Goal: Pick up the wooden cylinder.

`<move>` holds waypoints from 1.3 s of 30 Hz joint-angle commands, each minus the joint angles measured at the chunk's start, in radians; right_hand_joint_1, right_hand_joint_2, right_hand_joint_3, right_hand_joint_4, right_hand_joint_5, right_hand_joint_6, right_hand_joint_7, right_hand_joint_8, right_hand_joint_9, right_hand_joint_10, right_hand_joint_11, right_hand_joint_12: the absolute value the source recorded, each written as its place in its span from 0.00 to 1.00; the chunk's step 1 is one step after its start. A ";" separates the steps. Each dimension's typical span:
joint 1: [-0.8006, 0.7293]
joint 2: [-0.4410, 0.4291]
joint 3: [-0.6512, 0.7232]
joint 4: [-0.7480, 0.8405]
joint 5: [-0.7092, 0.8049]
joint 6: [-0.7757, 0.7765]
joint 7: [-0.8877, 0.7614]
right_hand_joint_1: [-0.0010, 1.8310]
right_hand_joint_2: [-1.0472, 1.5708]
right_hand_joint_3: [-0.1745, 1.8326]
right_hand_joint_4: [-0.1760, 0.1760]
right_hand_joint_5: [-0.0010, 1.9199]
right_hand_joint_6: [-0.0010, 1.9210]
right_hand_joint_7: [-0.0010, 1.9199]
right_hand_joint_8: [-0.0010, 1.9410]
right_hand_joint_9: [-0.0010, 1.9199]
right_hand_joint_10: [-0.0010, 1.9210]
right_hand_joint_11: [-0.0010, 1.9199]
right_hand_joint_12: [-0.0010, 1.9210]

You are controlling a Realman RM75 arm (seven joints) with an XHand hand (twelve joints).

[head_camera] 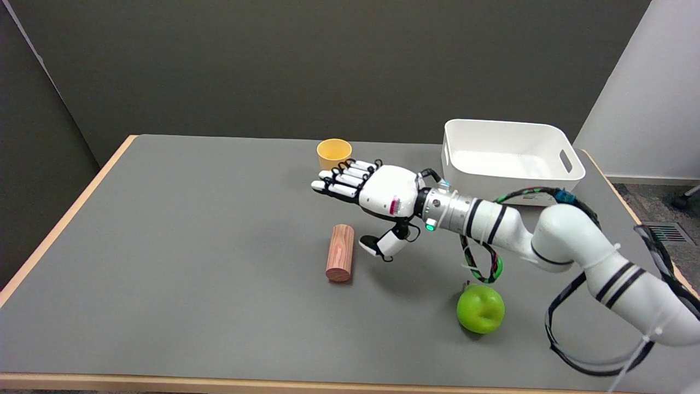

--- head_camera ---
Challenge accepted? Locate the black sheathed cable loop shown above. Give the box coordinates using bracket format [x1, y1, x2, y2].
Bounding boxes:
[545, 223, 700, 378]

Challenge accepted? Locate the metal floor vent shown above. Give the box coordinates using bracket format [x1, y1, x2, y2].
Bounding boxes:
[641, 221, 695, 245]

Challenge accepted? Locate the wooden cylinder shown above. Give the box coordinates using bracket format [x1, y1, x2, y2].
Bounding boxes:
[325, 224, 355, 283]

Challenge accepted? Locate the yellow plastic cup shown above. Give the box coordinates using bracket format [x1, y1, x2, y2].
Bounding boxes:
[317, 138, 352, 171]

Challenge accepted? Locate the white plastic bin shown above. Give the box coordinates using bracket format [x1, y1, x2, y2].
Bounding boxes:
[441, 119, 586, 207]

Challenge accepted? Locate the black chair caster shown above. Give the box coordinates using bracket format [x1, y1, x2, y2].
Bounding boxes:
[672, 185, 700, 210]

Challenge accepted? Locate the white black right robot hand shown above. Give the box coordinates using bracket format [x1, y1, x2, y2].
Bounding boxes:
[311, 159, 426, 263]

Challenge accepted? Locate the green black braided cable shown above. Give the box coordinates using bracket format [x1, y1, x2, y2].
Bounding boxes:
[459, 187, 602, 285]

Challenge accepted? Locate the green apple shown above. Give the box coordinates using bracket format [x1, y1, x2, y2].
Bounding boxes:
[457, 281, 505, 335]

